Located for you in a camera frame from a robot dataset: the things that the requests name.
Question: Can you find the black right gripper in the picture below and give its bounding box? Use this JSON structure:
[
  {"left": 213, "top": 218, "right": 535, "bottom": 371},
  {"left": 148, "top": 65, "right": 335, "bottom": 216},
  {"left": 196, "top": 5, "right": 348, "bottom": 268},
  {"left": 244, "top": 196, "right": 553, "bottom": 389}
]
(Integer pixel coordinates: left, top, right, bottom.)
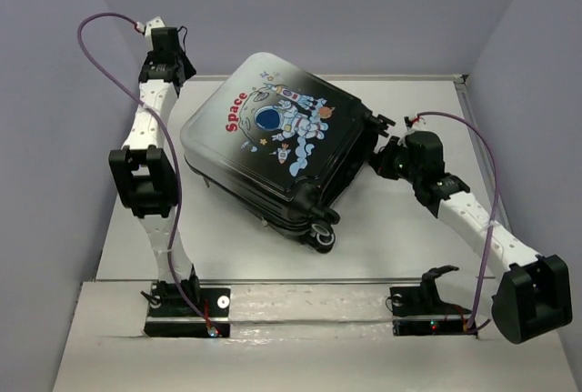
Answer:
[{"left": 368, "top": 135, "right": 421, "bottom": 185}]

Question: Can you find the black hard-shell suitcase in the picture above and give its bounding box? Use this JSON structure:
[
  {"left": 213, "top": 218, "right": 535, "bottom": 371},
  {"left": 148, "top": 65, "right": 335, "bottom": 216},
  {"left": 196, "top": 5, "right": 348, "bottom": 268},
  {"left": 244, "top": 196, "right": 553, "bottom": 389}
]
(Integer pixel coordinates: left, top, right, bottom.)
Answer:
[{"left": 180, "top": 52, "right": 394, "bottom": 254}]

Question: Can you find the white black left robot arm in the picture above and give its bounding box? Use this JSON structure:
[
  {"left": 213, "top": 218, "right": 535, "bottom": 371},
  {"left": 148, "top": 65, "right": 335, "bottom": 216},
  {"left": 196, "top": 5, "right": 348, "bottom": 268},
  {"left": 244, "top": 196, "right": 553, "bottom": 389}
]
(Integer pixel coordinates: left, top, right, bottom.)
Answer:
[{"left": 108, "top": 18, "right": 202, "bottom": 316}]

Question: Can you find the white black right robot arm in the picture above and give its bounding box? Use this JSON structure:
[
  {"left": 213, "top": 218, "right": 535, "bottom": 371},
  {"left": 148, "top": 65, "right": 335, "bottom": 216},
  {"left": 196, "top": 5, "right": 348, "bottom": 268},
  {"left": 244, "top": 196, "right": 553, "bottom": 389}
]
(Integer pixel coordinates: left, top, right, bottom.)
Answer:
[{"left": 369, "top": 131, "right": 573, "bottom": 344}]

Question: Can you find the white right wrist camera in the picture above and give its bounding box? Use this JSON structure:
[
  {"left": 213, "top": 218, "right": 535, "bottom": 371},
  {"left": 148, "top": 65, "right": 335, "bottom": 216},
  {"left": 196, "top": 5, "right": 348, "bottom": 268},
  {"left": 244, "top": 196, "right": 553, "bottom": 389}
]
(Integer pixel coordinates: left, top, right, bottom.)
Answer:
[{"left": 402, "top": 115, "right": 426, "bottom": 138}]

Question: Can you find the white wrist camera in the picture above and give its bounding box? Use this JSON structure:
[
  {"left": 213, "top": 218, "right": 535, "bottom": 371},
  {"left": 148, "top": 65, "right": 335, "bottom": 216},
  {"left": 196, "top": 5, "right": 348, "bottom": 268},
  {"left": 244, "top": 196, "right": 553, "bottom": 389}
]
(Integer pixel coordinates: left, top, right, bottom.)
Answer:
[
  {"left": 402, "top": 115, "right": 426, "bottom": 138},
  {"left": 134, "top": 16, "right": 166, "bottom": 38}
]

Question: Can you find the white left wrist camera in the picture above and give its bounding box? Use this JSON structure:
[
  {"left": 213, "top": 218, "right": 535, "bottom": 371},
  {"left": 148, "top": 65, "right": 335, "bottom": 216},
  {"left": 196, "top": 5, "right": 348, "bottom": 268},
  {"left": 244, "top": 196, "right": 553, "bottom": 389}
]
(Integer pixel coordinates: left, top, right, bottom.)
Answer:
[{"left": 134, "top": 16, "right": 166, "bottom": 38}]

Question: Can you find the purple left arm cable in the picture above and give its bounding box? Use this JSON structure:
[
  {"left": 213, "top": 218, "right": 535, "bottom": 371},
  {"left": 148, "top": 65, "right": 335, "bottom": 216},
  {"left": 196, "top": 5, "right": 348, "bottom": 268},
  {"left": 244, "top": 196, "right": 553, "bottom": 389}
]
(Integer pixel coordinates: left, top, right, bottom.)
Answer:
[{"left": 76, "top": 12, "right": 215, "bottom": 334}]

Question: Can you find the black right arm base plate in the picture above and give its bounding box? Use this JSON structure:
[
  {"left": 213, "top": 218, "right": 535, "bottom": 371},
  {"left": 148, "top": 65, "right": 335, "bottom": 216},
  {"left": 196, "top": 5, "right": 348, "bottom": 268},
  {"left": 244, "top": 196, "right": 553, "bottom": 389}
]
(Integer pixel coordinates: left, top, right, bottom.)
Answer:
[{"left": 385, "top": 265, "right": 491, "bottom": 337}]

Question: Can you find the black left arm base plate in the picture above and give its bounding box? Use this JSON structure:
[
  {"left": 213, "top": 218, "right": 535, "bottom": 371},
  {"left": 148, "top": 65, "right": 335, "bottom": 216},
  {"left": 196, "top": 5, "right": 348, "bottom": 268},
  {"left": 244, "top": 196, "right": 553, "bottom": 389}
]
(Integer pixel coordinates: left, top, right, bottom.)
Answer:
[{"left": 140, "top": 285, "right": 231, "bottom": 338}]

